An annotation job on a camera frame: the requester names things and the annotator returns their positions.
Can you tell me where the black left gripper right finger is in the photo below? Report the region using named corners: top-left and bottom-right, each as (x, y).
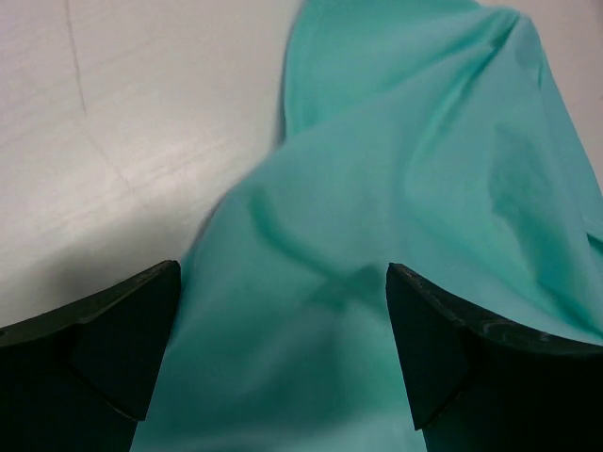
top-left (386, 264), bottom-right (602, 451)

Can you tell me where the teal t shirt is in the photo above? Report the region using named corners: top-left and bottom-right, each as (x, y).
top-left (133, 1), bottom-right (602, 451)

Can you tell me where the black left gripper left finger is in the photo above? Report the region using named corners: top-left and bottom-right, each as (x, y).
top-left (1, 260), bottom-right (181, 451)

